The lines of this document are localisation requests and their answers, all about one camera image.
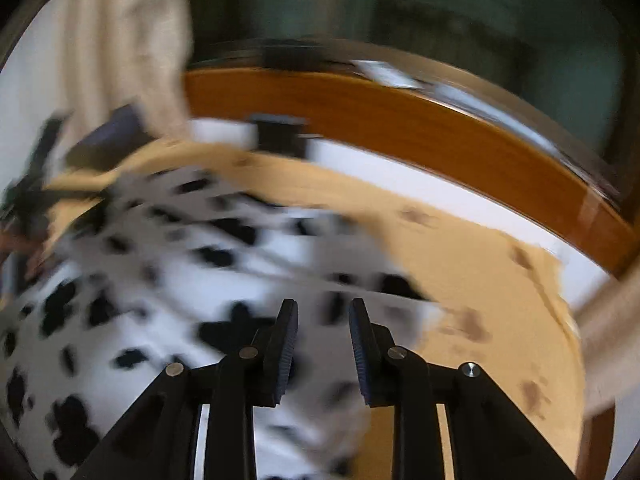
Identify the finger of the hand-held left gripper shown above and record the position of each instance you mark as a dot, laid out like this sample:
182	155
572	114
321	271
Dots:
47	145
75	195

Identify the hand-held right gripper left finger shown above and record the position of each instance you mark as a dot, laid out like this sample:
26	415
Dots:
282	355

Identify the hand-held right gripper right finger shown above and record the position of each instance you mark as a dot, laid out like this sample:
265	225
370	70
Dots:
361	355

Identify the black and white cow-print garment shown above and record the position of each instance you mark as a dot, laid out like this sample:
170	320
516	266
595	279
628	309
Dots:
165	290

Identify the blue and dark knit garment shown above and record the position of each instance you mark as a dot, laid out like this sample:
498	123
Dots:
110	135

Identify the cream curtain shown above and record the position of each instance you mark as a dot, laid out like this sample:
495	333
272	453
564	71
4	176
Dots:
125	35
607	340

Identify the yellow paw-print blanket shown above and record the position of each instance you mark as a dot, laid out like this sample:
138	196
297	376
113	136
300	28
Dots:
475	270

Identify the white bed sheet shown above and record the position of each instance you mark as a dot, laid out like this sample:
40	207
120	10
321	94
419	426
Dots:
375	170

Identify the wooden headboard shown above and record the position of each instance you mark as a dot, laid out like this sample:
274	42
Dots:
400	120

